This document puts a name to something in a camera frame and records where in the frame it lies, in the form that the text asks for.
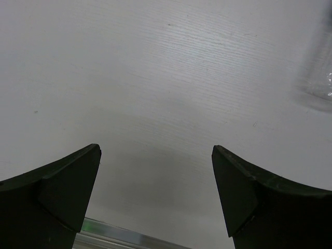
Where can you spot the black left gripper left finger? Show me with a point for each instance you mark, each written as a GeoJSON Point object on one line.
{"type": "Point", "coordinates": [46, 207]}

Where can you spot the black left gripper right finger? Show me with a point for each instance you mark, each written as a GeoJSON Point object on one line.
{"type": "Point", "coordinates": [264, 210]}

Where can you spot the aluminium table rail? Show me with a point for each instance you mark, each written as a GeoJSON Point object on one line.
{"type": "Point", "coordinates": [96, 234]}

